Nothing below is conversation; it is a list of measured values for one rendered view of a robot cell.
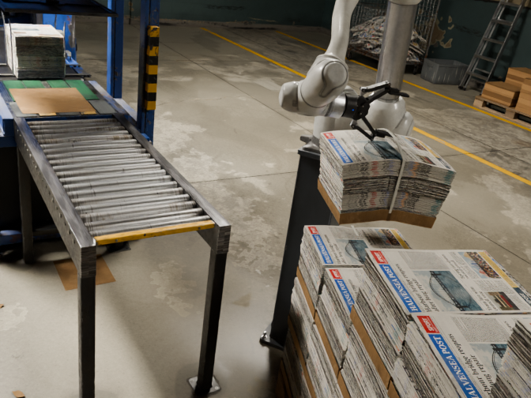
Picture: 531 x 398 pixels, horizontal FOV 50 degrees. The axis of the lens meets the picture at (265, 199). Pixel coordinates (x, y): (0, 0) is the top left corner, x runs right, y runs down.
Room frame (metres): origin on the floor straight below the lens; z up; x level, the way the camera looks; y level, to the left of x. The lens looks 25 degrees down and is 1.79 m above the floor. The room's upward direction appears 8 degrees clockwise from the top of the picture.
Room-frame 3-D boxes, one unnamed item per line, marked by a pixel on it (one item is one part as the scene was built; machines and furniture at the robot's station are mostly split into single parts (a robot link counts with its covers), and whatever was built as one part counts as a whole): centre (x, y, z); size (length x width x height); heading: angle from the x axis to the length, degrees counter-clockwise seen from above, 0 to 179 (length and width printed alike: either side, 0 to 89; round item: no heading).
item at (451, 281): (1.25, -0.49, 1.06); 0.37 x 0.29 x 0.01; 104
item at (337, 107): (1.82, -0.18, 1.32); 0.09 x 0.06 x 0.09; 14
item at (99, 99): (3.13, 1.28, 0.75); 0.70 x 0.65 x 0.10; 34
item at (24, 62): (3.60, 1.59, 0.93); 0.38 x 0.30 x 0.26; 34
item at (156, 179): (2.12, 0.61, 0.77); 0.47 x 0.05 x 0.05; 124
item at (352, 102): (1.84, -0.25, 1.31); 0.09 x 0.07 x 0.08; 104
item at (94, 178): (2.17, 0.64, 0.77); 0.47 x 0.05 x 0.05; 124
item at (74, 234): (2.14, 0.92, 0.74); 1.34 x 0.05 x 0.12; 34
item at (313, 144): (2.31, -0.22, 1.03); 0.22 x 0.18 x 0.06; 69
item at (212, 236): (2.42, 0.50, 0.74); 1.34 x 0.05 x 0.12; 34
